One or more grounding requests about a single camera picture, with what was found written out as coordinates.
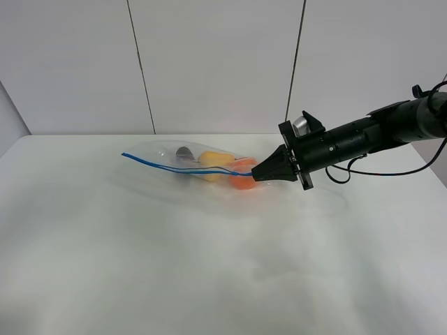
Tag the purple eggplant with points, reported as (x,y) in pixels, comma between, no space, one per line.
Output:
(185,157)

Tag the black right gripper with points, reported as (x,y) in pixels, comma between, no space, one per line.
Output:
(305,154)

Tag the yellow pear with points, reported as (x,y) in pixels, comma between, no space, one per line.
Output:
(214,160)

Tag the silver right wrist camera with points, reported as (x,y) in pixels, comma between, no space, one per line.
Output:
(301,127)

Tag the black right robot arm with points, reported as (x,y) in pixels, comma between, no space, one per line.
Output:
(423,118)

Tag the orange fruit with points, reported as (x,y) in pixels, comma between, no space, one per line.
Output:
(243,166)

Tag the clear zip bag blue strip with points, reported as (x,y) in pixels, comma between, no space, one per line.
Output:
(158,158)

